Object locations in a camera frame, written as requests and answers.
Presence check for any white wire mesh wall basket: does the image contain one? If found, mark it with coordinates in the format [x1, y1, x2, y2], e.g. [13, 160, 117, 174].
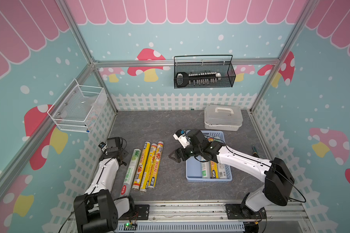
[47, 80, 108, 133]

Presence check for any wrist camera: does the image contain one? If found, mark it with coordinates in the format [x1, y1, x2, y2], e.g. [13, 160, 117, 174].
[173, 130, 191, 149]
[98, 142, 107, 153]

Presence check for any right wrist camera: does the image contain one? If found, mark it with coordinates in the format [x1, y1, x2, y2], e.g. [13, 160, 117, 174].
[173, 130, 191, 149]

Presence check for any yellow red plastic wrap roll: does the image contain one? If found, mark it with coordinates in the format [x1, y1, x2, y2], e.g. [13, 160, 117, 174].
[207, 138, 220, 180]

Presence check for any black socket bit holder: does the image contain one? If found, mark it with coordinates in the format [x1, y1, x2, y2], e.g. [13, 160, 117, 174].
[174, 72, 222, 88]

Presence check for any light blue plastic basket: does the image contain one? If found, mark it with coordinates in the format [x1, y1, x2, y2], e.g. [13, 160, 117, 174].
[186, 130, 232, 183]

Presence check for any white slotted cable duct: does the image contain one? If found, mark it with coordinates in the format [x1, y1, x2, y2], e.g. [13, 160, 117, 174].
[115, 221, 246, 233]

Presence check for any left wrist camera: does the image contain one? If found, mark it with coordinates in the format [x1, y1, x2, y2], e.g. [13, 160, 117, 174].
[98, 142, 107, 153]

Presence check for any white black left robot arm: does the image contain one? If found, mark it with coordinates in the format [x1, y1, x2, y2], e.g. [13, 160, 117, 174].
[73, 137, 137, 233]

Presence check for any black wire mesh wall basket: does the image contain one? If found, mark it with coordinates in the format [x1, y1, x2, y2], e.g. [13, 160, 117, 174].
[174, 55, 236, 89]

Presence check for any clear grape plastic wrap roll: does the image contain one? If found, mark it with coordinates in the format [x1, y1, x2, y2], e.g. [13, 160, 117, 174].
[201, 159, 211, 179]

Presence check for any yellow red chef wrap roll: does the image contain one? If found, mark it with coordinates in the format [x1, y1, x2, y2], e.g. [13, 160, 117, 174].
[148, 141, 164, 189]

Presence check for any white lidded storage box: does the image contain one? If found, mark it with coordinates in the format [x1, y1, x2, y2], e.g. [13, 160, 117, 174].
[204, 104, 243, 132]

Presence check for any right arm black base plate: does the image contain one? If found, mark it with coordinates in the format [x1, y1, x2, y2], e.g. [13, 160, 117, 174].
[225, 203, 266, 221]

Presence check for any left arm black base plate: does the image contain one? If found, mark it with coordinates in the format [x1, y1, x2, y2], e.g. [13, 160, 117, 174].
[129, 204, 150, 222]

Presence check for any small green circuit board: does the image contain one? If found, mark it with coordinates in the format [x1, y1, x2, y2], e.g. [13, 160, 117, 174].
[123, 223, 138, 231]

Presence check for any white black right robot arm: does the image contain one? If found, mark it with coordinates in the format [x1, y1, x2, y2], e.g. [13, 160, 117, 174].
[169, 129, 295, 212]

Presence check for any white green 300 wrap roll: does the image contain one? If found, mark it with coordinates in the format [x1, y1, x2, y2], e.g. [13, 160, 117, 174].
[120, 149, 142, 197]

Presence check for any aluminium front rail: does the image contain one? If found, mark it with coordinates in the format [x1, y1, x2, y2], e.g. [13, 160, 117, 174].
[133, 200, 309, 223]

